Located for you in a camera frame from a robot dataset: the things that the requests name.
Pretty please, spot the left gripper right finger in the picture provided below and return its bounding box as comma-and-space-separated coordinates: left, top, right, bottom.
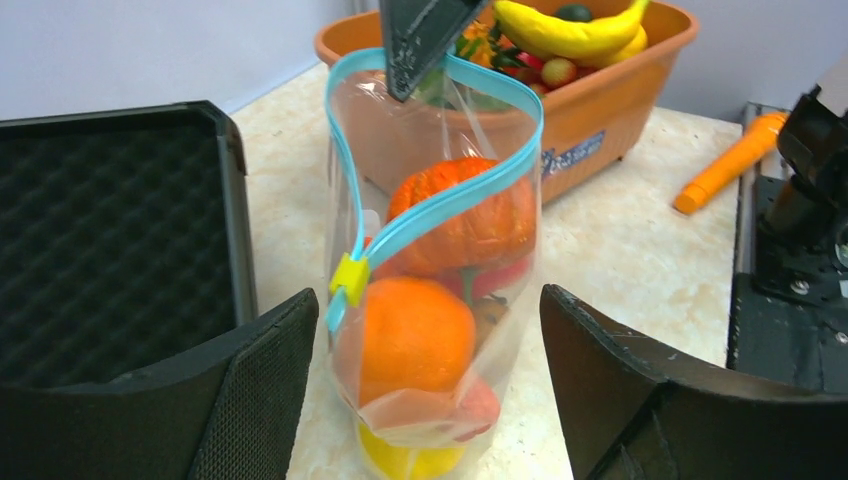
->
539, 284, 847, 479

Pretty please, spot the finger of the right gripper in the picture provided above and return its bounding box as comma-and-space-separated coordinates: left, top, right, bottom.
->
379, 0, 487, 102

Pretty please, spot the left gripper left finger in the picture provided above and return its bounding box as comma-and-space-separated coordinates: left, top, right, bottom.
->
1, 289, 319, 479

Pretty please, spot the yellow orange peach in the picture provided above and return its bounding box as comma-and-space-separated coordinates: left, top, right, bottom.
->
357, 423, 466, 480

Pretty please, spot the clear zip top bag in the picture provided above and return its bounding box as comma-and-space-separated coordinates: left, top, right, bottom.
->
325, 48, 544, 479

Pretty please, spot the orange tangerine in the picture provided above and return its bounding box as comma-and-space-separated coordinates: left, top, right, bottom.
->
335, 276, 476, 407

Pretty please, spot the red chili pepper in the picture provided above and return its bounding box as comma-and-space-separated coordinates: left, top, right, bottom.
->
435, 254, 534, 304

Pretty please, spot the small orange pumpkin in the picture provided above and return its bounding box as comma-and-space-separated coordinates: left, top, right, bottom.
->
375, 156, 537, 276

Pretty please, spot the red apple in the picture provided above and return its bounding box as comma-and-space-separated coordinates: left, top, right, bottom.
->
438, 377, 501, 443

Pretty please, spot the yellow zipper slider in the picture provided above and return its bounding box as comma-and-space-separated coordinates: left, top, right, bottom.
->
329, 252, 371, 307

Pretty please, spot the orange plastic basket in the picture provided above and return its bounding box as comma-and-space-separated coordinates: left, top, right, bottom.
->
337, 1, 699, 201

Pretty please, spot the dark green avocado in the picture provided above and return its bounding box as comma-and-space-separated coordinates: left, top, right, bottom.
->
554, 3, 594, 23

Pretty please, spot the yellow banana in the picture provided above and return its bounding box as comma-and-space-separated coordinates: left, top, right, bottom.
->
493, 0, 650, 69

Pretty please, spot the black poker chip case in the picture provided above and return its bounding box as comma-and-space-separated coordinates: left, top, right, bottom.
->
1, 101, 258, 388

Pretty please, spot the orange carrot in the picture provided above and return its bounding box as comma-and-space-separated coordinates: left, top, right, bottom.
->
672, 112, 789, 215

